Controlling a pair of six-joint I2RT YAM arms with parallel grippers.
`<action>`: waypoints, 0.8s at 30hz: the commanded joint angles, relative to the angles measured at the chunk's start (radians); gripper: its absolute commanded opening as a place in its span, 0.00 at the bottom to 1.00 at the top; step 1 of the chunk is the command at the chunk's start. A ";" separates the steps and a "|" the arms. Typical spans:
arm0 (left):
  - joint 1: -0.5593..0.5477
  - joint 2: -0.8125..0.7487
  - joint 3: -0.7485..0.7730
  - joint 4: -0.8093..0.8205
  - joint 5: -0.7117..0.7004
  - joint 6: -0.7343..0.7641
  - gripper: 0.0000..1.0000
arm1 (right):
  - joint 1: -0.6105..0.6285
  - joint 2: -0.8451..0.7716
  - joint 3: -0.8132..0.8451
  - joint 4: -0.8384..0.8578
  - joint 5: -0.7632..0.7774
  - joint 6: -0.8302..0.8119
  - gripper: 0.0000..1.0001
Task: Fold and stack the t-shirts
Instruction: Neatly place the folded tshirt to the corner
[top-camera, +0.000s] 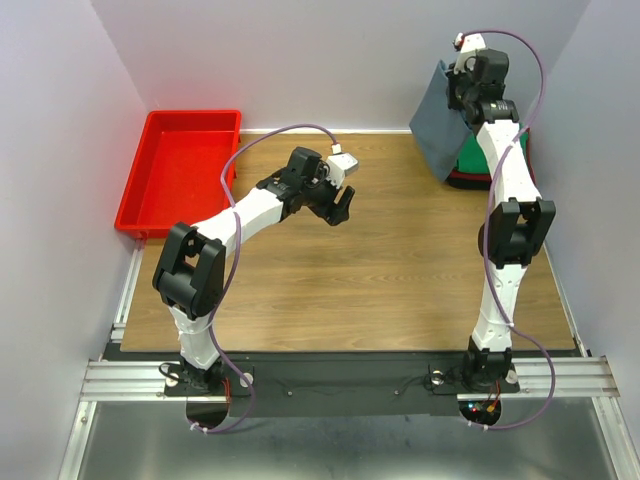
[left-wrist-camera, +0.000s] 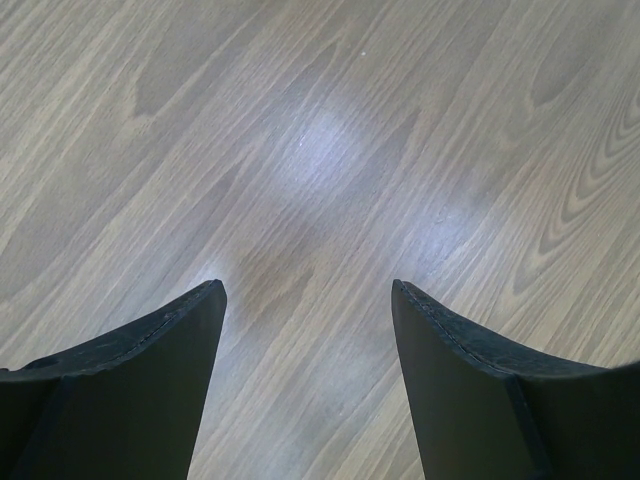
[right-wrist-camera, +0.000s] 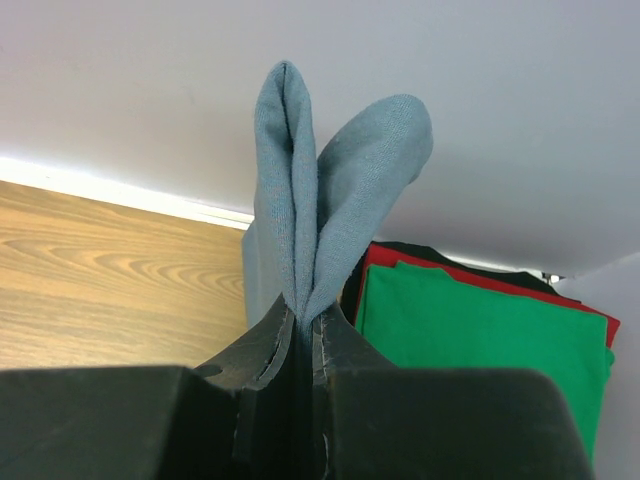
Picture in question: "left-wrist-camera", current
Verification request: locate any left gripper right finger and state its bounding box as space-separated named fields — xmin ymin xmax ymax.
xmin=391 ymin=280 xmax=639 ymax=479

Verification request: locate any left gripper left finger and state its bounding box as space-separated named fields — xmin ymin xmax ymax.
xmin=1 ymin=280 xmax=227 ymax=479

